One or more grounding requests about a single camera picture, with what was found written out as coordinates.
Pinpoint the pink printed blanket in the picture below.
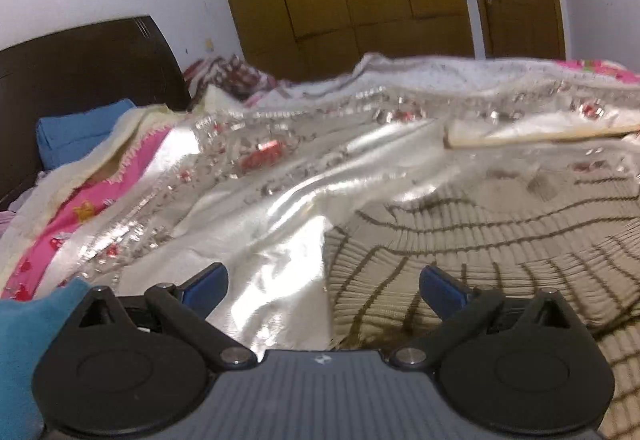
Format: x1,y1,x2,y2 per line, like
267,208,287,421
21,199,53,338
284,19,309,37
0,58,640,301

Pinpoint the blue pillow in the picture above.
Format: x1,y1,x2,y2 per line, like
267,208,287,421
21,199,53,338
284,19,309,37
36,100,136,171

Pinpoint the red white patterned cloth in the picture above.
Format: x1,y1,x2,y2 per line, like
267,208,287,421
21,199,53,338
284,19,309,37
182,54,281,103

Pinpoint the cream folded cloth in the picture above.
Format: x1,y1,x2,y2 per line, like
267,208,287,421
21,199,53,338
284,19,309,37
445,112,640,151

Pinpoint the teal cloth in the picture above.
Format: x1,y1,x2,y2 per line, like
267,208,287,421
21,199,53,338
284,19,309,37
0,279,93,440

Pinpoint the silver floral bedspread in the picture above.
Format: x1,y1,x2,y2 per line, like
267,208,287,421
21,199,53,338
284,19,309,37
50,64,640,351

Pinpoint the cream scalloped blanket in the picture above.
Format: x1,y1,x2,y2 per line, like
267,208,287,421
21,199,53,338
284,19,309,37
0,104,186,271

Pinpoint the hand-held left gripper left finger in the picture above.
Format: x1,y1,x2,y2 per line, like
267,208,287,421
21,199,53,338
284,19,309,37
75,263,258,369

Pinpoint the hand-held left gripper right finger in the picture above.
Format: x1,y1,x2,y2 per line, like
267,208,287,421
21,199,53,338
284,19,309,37
390,265,576,369

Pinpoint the white dotted cloth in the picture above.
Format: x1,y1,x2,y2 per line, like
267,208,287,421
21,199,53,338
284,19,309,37
270,52,566,95

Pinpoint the dark wooden headboard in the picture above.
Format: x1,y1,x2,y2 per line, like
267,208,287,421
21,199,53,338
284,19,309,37
0,16,193,211

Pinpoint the beige striped knit sweater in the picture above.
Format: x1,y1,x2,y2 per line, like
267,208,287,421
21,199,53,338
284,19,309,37
322,160,640,440

